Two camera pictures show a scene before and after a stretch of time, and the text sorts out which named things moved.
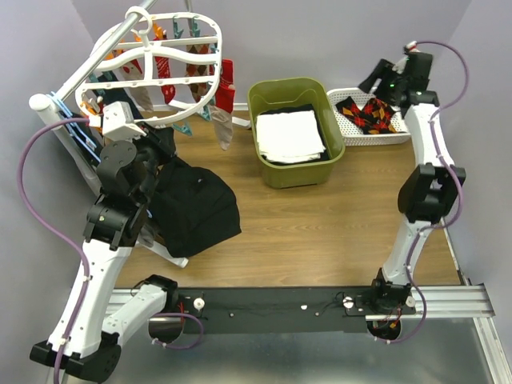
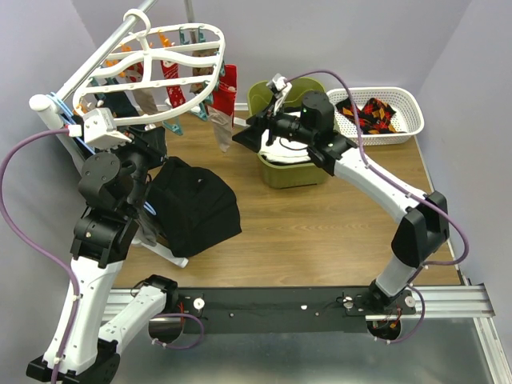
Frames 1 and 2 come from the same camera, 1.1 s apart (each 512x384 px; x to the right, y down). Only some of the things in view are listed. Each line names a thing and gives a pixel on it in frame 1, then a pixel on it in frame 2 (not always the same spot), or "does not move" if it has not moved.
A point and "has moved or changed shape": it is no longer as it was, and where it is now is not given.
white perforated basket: (354, 137) does not move
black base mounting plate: (284, 310) does not move
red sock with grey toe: (221, 111) does not move
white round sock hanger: (163, 66) has moved or changed shape
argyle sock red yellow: (376, 116) does not move
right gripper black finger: (382, 69) to (252, 135)
